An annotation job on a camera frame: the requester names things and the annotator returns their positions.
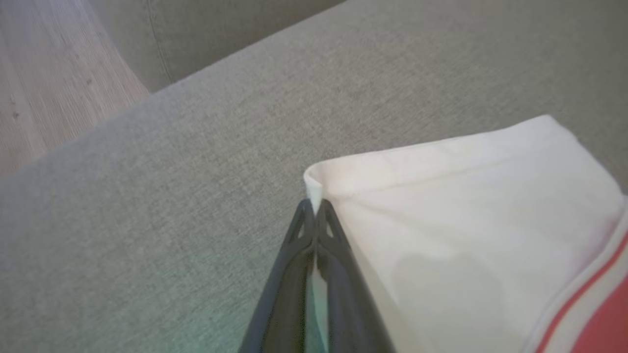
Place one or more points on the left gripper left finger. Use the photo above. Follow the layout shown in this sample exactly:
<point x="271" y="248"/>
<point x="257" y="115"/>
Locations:
<point x="284" y="294"/>

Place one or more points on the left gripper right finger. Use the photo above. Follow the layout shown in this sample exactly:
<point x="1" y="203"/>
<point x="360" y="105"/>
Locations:
<point x="348" y="304"/>

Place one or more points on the red shorts white stripe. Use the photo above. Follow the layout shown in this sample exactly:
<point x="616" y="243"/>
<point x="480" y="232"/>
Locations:
<point x="466" y="220"/>

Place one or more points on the large grey sofa seat cushion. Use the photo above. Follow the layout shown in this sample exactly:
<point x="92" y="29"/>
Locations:
<point x="196" y="196"/>

